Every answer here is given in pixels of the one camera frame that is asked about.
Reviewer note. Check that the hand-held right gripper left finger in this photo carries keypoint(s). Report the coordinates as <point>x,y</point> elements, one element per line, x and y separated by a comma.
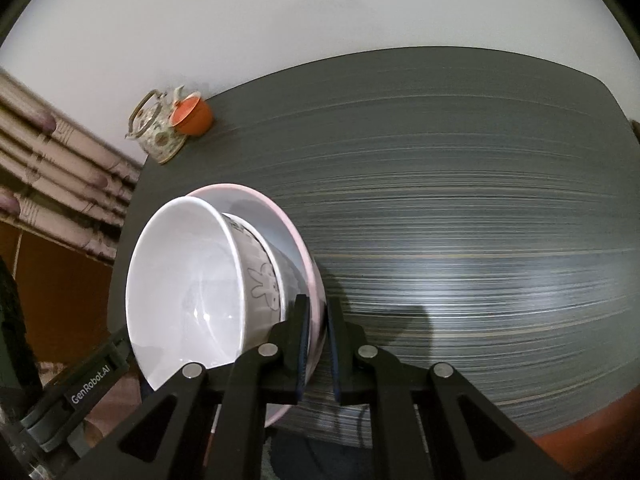
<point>301,350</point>

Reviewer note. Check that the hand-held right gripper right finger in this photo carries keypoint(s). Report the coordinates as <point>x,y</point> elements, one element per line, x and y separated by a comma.
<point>334,355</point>

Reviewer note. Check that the pink bowl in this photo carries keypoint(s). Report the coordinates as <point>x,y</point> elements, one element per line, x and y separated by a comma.
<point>280,230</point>

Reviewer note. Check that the white bowl with grey print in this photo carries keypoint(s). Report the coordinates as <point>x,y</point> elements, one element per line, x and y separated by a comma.
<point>190,285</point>

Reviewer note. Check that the beige patterned curtain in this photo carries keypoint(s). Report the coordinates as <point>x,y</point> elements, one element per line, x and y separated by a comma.
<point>60,175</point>

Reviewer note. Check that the floral ceramic teapot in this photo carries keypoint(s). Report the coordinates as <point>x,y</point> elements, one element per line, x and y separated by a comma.
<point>155,132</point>

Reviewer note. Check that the orange cup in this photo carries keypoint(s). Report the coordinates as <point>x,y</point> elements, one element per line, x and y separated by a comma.
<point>192,117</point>

